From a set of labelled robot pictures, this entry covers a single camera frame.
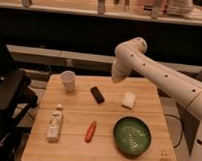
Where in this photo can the white sponge block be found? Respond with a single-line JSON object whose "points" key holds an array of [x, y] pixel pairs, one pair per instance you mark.
{"points": [[129, 100]]}

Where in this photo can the white glue bottle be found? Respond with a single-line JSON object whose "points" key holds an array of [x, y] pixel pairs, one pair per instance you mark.
{"points": [[55, 124]]}

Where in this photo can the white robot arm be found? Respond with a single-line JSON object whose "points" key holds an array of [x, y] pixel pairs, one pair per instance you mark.
{"points": [[187, 91]]}

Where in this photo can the white paper cup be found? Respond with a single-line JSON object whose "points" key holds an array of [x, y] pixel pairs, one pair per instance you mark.
{"points": [[68, 80]]}

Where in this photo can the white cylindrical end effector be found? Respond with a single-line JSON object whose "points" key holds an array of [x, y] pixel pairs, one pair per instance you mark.
{"points": [[118, 76]]}

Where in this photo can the green bowl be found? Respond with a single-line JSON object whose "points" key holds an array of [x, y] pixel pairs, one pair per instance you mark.
{"points": [[131, 136]]}

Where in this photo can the grey metal rail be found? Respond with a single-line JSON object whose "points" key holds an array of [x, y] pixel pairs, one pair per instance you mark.
{"points": [[61, 58]]}

